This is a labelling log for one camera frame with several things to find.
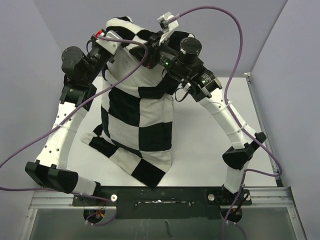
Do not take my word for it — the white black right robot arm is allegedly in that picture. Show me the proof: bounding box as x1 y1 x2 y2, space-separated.
142 31 267 205

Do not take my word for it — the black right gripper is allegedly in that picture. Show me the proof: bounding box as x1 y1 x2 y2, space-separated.
129 31 190 79

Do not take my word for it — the black white checkered pillowcase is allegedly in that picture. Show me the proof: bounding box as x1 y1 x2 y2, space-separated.
81 16 179 189

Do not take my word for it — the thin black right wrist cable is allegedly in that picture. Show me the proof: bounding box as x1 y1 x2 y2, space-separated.
173 82 192 103

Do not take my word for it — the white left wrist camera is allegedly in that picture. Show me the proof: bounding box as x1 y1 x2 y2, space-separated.
95 30 123 56

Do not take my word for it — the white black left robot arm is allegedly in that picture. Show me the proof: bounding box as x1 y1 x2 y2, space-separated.
25 30 121 206

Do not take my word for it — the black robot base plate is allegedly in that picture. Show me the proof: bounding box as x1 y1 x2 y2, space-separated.
72 186 252 222

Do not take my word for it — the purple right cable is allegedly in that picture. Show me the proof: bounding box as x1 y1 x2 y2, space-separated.
174 7 283 240

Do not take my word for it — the aluminium front frame rail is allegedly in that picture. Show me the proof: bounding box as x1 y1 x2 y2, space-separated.
29 187 294 209

